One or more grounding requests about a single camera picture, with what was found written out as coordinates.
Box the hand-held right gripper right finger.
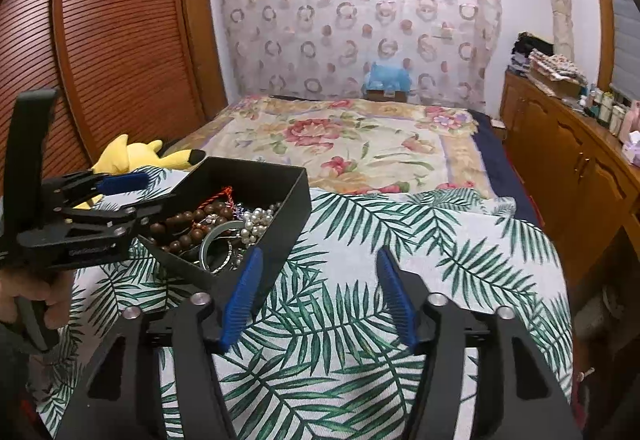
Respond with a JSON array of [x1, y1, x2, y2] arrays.
[[376, 247, 583, 440]]

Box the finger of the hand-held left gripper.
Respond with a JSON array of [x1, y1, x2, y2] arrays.
[[42, 170, 151, 216], [50, 200, 156, 241]]

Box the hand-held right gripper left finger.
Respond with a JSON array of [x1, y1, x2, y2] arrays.
[[52, 247, 264, 440]]

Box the brown wooden bead bracelet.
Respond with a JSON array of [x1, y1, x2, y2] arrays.
[[150, 200, 236, 257]]

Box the grey green bangle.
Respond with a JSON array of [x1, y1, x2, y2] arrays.
[[199, 220, 251, 273]]

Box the white pearl necklace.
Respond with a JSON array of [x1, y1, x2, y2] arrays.
[[239, 203, 283, 248]]

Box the red cord bracelet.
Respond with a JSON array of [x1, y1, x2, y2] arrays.
[[197, 186, 236, 213]]

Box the black jewelry box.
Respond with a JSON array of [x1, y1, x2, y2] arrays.
[[135, 156, 312, 318]]

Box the person's left hand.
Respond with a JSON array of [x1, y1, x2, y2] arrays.
[[0, 265, 73, 333]]

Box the yellow plush toy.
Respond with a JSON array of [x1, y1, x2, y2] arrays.
[[75, 134, 207, 211]]

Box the palm leaf printed blanket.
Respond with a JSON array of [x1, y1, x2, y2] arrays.
[[37, 165, 573, 440]]

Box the wooden slatted wardrobe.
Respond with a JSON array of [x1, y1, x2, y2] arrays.
[[0, 0, 228, 181]]

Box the floral bedspread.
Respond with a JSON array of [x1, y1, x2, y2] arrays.
[[162, 94, 493, 201]]

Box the dark blue bedsheet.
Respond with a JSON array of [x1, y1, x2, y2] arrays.
[[470, 110, 543, 228]]

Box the wooden cabinet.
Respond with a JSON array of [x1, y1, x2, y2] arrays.
[[500, 70, 640, 281]]

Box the blue plush toy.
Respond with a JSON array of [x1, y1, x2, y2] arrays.
[[361, 60, 412, 94]]

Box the circle patterned curtain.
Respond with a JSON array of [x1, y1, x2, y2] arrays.
[[207, 0, 503, 113]]

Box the tissue box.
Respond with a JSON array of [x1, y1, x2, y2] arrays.
[[621, 130, 640, 166]]

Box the stack of folded cloths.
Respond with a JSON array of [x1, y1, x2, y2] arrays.
[[509, 33, 588, 96]]

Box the group of cosmetic bottles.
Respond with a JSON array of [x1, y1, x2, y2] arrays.
[[580, 83, 628, 131]]

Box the pink bottle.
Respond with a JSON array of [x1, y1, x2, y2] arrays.
[[619, 101, 640, 141]]

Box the grey window blind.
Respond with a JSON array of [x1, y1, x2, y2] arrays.
[[602, 0, 640, 94]]

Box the silver chain bracelet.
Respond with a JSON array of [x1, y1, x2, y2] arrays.
[[212, 243, 248, 276]]

